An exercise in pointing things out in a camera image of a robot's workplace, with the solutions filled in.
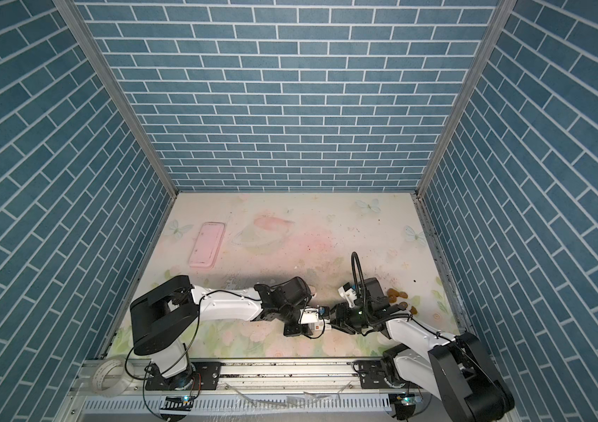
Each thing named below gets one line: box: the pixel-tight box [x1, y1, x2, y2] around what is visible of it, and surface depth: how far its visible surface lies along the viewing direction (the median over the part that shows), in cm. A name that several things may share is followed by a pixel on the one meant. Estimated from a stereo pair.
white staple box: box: [318, 305, 330, 321], surface depth 73 cm
